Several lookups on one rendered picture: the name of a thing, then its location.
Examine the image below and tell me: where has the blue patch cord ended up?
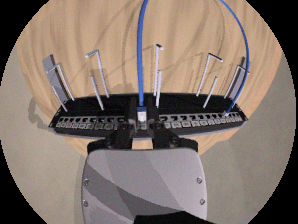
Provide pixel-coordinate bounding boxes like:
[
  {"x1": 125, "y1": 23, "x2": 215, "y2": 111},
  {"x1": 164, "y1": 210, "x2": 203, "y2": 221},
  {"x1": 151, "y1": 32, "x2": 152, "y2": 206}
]
[{"x1": 137, "y1": 0, "x2": 249, "y2": 107}]

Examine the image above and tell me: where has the white cable plug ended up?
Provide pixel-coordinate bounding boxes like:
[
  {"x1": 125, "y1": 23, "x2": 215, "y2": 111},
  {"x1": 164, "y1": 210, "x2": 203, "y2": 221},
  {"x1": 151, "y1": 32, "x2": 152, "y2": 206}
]
[{"x1": 137, "y1": 103, "x2": 146, "y2": 121}]

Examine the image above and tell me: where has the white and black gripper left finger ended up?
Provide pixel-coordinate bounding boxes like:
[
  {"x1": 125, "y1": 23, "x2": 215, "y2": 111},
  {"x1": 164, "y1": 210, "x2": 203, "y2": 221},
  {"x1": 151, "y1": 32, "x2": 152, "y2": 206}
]
[{"x1": 87, "y1": 97, "x2": 138, "y2": 154}]

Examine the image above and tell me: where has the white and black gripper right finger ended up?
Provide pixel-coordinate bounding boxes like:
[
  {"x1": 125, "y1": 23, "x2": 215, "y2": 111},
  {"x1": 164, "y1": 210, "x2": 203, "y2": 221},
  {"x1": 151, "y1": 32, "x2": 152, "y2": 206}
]
[{"x1": 146, "y1": 97, "x2": 198, "y2": 153}]

